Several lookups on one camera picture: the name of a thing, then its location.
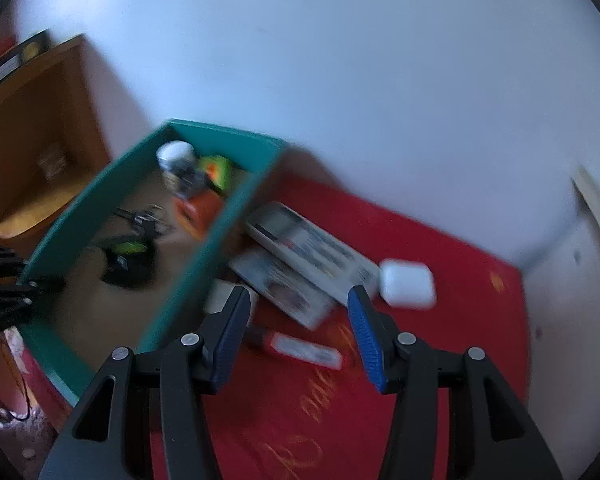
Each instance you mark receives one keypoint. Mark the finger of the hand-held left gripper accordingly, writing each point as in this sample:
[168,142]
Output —
[0,320]
[30,287]

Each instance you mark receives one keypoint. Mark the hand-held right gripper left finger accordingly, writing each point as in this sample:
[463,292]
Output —
[230,340]

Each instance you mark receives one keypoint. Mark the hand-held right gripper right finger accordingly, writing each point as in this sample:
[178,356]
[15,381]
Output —
[367,340]

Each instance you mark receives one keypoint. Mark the white plug adapter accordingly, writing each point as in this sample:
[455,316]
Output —
[215,297]

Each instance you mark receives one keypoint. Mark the white earbuds case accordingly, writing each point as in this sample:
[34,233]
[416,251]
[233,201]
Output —
[405,282]

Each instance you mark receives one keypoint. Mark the card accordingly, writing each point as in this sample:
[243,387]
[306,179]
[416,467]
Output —
[280,280]

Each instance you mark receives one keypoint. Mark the teal cardboard box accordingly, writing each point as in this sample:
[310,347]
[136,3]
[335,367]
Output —
[190,270]

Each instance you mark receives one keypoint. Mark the white remote control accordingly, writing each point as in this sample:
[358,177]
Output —
[305,245]

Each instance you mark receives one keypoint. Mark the orange digital clock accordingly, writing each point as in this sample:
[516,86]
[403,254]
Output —
[205,210]

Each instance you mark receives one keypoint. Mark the green case with orange slider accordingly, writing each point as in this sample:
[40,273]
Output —
[220,172]

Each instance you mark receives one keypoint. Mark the red printed mat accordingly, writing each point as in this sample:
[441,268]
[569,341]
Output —
[430,360]

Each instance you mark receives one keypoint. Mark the clear plastic packet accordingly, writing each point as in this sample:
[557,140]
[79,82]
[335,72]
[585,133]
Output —
[52,160]

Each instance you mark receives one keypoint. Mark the wooden cabinet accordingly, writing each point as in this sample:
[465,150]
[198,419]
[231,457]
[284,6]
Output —
[30,135]

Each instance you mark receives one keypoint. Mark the white plastic jar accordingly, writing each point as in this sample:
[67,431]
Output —
[175,155]

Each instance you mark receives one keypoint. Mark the white furniture panel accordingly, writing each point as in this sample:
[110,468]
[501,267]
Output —
[570,310]

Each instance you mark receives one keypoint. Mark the black and red book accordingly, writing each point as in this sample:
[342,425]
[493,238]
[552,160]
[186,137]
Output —
[5,70]

